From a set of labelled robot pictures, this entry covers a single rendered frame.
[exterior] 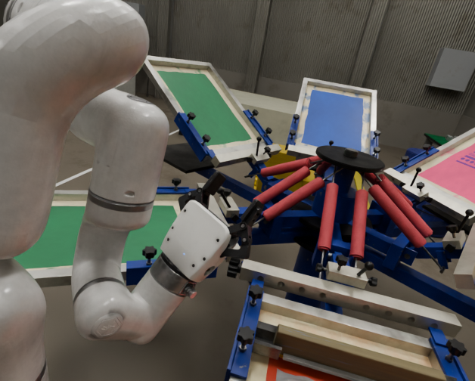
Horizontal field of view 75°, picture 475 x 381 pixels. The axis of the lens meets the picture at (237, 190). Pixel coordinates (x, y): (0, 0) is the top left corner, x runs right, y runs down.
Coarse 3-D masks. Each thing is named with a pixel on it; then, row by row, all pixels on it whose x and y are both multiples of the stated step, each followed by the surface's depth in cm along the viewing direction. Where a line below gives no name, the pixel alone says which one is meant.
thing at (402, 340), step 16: (272, 304) 96; (288, 304) 96; (304, 320) 95; (320, 320) 94; (336, 320) 94; (352, 320) 95; (368, 336) 93; (384, 336) 91; (400, 336) 92; (416, 336) 93; (416, 352) 91; (432, 352) 89
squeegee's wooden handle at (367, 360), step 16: (288, 336) 77; (304, 336) 77; (320, 336) 78; (288, 352) 79; (304, 352) 78; (320, 352) 77; (336, 352) 76; (352, 352) 75; (368, 352) 76; (336, 368) 78; (352, 368) 77; (368, 368) 76; (384, 368) 75; (400, 368) 74; (416, 368) 74; (432, 368) 75
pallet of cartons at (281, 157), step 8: (280, 144) 380; (280, 152) 350; (272, 160) 355; (280, 160) 354; (288, 160) 352; (256, 176) 431; (280, 176) 361; (312, 176) 379; (256, 184) 387; (296, 184) 364; (304, 184) 364
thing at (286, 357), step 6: (288, 360) 79; (294, 360) 78; (300, 360) 79; (306, 360) 79; (306, 366) 78; (312, 366) 78; (318, 366) 78; (324, 366) 78; (324, 372) 78; (330, 372) 77; (336, 372) 77; (342, 372) 77; (348, 372) 78; (348, 378) 77; (354, 378) 76; (360, 378) 77; (366, 378) 77
